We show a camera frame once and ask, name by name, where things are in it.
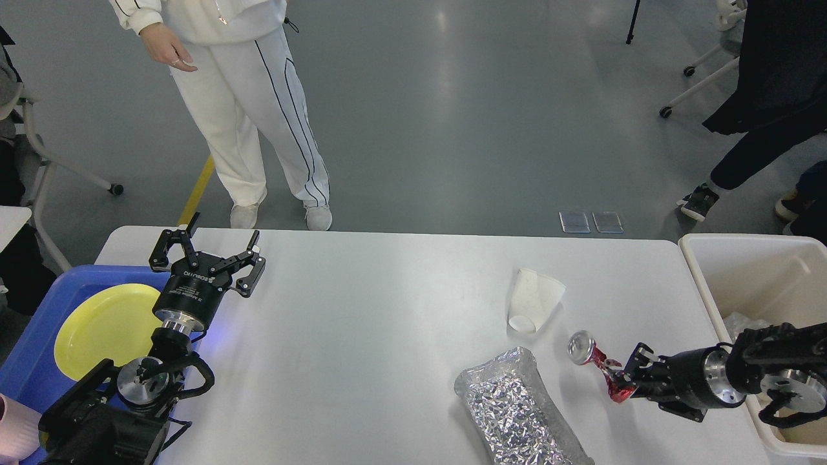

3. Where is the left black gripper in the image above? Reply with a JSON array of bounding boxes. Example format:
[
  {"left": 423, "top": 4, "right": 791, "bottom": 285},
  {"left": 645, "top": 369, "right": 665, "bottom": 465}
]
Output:
[{"left": 148, "top": 211, "right": 267, "bottom": 331}]

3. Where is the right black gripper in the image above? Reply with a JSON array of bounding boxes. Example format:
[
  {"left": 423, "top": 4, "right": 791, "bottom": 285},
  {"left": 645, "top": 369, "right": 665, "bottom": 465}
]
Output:
[{"left": 620, "top": 342, "right": 746, "bottom": 422}]

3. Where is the crushed red soda can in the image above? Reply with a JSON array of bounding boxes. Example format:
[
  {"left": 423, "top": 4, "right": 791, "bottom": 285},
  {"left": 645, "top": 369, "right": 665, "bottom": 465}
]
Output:
[{"left": 567, "top": 330, "right": 637, "bottom": 403}]

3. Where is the yellow plastic plate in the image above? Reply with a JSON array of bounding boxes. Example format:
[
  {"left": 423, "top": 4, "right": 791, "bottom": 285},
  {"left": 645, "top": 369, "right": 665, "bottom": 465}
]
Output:
[{"left": 54, "top": 284, "right": 162, "bottom": 382}]

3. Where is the silver foil bag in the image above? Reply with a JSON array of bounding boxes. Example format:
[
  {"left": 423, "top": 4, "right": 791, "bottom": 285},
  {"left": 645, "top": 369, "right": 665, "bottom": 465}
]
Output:
[
  {"left": 723, "top": 312, "right": 771, "bottom": 342},
  {"left": 453, "top": 346, "right": 594, "bottom": 464}
]

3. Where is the white paper cup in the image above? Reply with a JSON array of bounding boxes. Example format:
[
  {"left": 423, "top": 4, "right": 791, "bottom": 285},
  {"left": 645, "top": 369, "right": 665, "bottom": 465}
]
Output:
[{"left": 508, "top": 268, "right": 567, "bottom": 335}]

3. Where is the pink cup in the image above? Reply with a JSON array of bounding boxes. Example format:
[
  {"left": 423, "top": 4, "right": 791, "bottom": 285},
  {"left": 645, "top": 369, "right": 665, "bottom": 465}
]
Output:
[{"left": 1, "top": 394, "right": 41, "bottom": 464}]

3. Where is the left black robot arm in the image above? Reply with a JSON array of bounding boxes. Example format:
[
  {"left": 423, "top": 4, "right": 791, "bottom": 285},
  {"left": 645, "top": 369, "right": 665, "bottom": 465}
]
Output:
[{"left": 39, "top": 214, "right": 266, "bottom": 464}]

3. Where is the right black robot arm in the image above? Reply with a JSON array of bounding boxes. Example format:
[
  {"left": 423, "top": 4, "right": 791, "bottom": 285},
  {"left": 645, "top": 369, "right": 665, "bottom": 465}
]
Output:
[{"left": 611, "top": 323, "right": 825, "bottom": 429}]

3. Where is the beige plastic bin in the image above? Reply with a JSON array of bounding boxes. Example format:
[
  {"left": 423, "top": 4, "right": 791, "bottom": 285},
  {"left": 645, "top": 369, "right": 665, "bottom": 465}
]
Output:
[{"left": 679, "top": 234, "right": 825, "bottom": 464}]

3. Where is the silver foil bag front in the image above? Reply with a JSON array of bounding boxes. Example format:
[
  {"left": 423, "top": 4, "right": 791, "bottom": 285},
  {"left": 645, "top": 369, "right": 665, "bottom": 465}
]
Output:
[{"left": 453, "top": 346, "right": 594, "bottom": 464}]

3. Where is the floor socket plate right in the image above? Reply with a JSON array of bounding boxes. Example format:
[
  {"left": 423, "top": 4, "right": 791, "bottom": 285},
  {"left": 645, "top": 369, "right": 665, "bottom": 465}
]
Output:
[{"left": 592, "top": 211, "right": 624, "bottom": 234}]

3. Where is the floor socket plate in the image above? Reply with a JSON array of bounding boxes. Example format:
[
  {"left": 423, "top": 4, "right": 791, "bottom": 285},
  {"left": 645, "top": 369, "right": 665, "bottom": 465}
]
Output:
[
  {"left": 559, "top": 211, "right": 591, "bottom": 234},
  {"left": 592, "top": 211, "right": 624, "bottom": 234}
]

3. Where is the seated person at left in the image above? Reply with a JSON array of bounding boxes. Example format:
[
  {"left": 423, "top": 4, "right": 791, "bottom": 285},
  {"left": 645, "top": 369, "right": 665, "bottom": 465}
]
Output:
[{"left": 1, "top": 29, "right": 56, "bottom": 316}]

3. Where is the floor socket plate left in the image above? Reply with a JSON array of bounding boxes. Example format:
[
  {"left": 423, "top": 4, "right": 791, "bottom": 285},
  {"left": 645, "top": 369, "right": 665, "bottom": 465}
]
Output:
[{"left": 559, "top": 211, "right": 591, "bottom": 234}]

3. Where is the office chair left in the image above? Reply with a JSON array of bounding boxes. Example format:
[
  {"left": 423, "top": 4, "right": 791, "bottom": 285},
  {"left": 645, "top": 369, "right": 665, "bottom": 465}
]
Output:
[{"left": 2, "top": 83, "right": 124, "bottom": 271}]

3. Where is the person in white trousers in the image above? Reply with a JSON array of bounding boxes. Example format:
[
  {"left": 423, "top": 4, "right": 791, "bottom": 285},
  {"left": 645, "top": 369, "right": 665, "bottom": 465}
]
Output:
[{"left": 111, "top": 1, "right": 333, "bottom": 231}]

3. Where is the white side table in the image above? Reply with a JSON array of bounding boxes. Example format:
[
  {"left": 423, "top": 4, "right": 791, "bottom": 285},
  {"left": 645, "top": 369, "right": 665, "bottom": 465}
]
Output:
[{"left": 0, "top": 205, "right": 32, "bottom": 251}]

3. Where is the blue plastic tray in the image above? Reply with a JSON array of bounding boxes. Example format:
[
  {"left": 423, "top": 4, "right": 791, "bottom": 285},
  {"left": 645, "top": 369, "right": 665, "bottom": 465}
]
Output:
[{"left": 1, "top": 265, "right": 169, "bottom": 413}]

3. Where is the person at right edge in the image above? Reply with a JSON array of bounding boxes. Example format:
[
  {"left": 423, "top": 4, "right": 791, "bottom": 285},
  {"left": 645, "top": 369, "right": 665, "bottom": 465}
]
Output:
[{"left": 774, "top": 161, "right": 826, "bottom": 244}]

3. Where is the person with black sneakers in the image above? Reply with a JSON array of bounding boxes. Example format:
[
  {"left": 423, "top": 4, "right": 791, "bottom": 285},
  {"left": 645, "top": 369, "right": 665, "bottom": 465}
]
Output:
[{"left": 678, "top": 1, "right": 826, "bottom": 222}]

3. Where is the black tripod leg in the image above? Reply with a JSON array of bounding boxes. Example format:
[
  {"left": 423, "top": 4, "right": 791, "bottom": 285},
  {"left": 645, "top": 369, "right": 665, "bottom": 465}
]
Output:
[{"left": 624, "top": 0, "right": 642, "bottom": 45}]

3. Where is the white office chair right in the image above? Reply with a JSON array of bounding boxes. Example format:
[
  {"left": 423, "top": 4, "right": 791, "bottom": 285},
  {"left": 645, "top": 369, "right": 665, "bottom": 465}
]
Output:
[{"left": 659, "top": 0, "right": 750, "bottom": 119}]

